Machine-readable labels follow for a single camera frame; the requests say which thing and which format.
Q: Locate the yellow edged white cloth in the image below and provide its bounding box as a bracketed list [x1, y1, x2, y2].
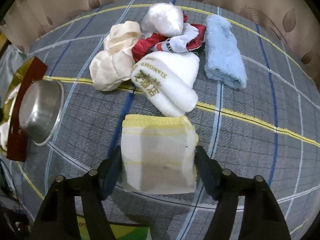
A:
[120, 114, 199, 194]

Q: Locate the light blue fluffy towel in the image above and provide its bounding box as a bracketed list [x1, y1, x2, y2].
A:
[204, 15, 247, 89]

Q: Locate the cream satin cloth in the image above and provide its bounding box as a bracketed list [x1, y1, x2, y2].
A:
[89, 21, 142, 92]

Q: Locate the white embroidered hotel towel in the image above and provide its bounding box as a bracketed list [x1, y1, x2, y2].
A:
[131, 51, 200, 117]

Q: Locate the red white satin cap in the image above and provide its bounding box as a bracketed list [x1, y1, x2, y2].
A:
[131, 14, 206, 62]

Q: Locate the white shiny plastic bundle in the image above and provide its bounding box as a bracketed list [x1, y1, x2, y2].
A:
[141, 3, 184, 37]

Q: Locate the green tissue pack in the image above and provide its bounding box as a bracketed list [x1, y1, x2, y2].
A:
[77, 216, 152, 240]

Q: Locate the grey plaid tablecloth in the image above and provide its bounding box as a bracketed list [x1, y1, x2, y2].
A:
[0, 0, 320, 240]

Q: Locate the stainless steel bowl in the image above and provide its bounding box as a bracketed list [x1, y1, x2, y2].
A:
[19, 80, 65, 146]

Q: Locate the beige leaf print curtain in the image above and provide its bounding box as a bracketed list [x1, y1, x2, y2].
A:
[1, 0, 319, 83]

